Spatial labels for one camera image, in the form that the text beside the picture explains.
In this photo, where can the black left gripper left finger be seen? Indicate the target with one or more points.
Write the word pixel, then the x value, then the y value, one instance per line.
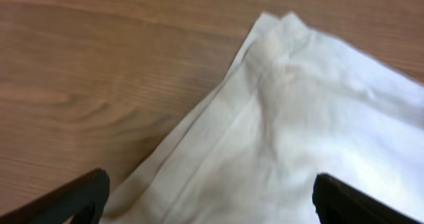
pixel 80 201

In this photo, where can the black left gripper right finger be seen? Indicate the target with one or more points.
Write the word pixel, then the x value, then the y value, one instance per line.
pixel 339 203

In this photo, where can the beige shorts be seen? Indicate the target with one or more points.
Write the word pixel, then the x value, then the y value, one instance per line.
pixel 295 102

